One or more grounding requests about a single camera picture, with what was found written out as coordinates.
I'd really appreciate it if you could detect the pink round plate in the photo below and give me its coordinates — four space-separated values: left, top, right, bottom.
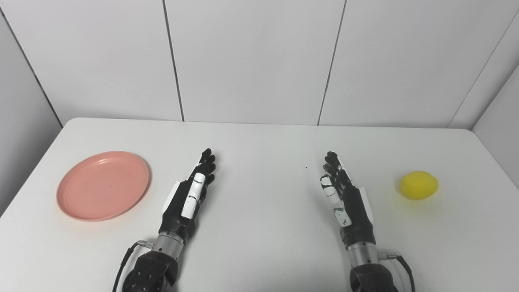
56 151 150 222

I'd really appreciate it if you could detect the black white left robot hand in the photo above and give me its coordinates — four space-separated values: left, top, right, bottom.
159 148 217 244

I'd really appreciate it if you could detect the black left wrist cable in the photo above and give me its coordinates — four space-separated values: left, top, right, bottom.
112 240 154 292

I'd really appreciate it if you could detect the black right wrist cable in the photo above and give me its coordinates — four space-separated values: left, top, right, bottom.
378 252 416 292

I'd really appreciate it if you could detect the yellow lemon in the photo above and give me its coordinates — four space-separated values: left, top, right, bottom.
399 171 439 200

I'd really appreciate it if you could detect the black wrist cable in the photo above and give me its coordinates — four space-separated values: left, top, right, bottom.
112 240 154 292
378 252 416 292

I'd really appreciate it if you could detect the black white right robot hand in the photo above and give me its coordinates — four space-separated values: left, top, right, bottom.
320 151 375 249

